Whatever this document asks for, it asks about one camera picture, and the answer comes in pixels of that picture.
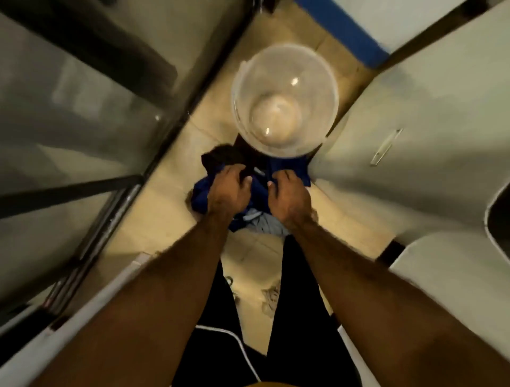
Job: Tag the person's left hand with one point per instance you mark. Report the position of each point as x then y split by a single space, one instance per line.
227 195

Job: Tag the person's right hand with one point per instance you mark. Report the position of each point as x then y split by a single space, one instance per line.
291 203

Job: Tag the blue eyelet curtain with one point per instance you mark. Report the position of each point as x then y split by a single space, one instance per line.
259 195

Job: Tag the light blue clothes cloth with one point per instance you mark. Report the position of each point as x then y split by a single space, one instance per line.
263 223

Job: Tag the black eyelet curtain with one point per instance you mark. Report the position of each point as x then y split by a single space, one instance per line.
223 153

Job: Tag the translucent white plastic bucket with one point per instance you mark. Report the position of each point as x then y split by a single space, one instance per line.
279 60

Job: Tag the white washing machine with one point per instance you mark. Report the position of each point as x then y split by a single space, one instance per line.
418 99

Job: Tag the person's right forearm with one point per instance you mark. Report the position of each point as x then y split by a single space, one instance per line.
390 311

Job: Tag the person's left forearm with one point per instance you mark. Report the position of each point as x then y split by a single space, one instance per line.
151 311

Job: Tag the dark wooden furniture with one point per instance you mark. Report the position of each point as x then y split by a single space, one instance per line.
119 60

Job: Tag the white appliance with blue base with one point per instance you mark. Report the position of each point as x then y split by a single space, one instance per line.
346 32

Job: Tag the white flat board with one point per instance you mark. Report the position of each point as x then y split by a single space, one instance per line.
59 327

